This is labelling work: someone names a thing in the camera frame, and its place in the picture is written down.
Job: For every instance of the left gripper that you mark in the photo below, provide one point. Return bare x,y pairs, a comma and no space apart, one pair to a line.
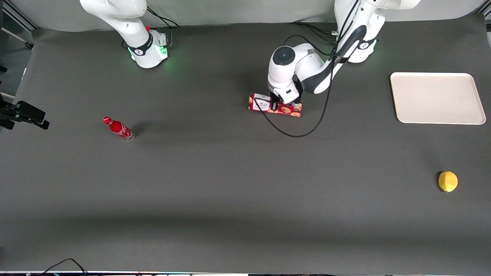
275,101

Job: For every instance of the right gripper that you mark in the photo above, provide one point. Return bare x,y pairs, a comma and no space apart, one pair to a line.
5,112

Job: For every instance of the red tartan cookie box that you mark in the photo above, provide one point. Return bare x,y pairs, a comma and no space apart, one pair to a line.
289,110

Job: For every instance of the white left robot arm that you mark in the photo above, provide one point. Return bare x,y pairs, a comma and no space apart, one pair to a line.
285,73

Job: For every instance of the cream plastic tray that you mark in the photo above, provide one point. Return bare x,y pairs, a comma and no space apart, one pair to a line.
437,97

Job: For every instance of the thin metal rod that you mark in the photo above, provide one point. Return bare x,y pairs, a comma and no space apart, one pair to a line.
17,38

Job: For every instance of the red cola bottle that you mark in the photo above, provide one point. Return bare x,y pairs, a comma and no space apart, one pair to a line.
119,128

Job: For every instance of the yellow lemon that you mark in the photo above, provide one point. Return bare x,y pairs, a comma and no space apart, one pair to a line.
448,181

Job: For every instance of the aluminium frame rail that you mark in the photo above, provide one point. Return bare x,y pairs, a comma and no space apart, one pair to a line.
21,17

